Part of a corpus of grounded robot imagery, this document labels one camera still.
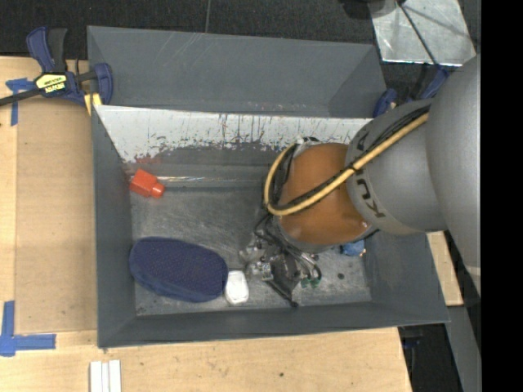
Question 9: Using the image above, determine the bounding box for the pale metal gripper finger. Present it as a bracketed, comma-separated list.
[239, 244, 266, 263]
[245, 261, 274, 282]

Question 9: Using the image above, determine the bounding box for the small white rounded box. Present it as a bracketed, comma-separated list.
[224, 269, 250, 306]

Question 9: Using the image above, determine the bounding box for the grey metal bin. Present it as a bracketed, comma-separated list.
[85, 24, 451, 349]

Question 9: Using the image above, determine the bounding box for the small blue lump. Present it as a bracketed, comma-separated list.
[339, 238, 367, 257]

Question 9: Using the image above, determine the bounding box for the dark blue oval sponge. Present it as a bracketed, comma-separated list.
[127, 235, 230, 304]

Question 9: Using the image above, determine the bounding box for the red block with round knob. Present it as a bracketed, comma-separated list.
[129, 167, 167, 199]

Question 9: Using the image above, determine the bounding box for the pale wood flat board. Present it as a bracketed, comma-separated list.
[14, 96, 99, 336]

